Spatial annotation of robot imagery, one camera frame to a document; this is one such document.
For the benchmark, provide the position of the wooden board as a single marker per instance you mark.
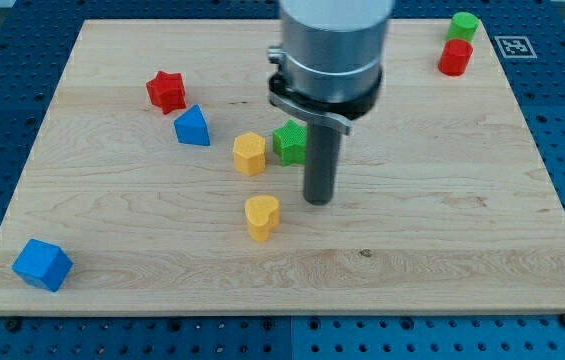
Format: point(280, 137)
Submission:
point(442, 205)

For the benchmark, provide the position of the black and silver clamp mount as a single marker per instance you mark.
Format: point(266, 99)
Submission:
point(328, 99)

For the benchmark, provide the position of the green star block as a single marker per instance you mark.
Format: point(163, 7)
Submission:
point(289, 143)

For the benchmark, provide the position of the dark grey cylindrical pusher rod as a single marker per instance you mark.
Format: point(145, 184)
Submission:
point(322, 152)

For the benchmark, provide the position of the green cylinder block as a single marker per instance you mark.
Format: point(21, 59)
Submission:
point(463, 25)

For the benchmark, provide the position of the red cylinder block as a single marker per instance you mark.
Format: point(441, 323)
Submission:
point(455, 57)

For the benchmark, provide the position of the blue cube block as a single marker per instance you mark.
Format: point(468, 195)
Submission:
point(43, 265)

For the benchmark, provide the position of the yellow hexagon block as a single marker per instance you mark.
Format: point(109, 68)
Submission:
point(249, 152)

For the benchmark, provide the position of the red star block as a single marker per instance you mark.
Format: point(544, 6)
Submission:
point(167, 91)

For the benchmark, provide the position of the yellow heart block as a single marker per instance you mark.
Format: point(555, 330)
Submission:
point(263, 214)

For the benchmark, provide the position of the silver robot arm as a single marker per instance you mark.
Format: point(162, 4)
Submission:
point(334, 35)

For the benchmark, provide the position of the white fiducial marker tag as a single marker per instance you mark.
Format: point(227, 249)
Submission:
point(515, 47)

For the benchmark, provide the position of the blue triangle block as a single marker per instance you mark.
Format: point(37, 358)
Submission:
point(191, 127)

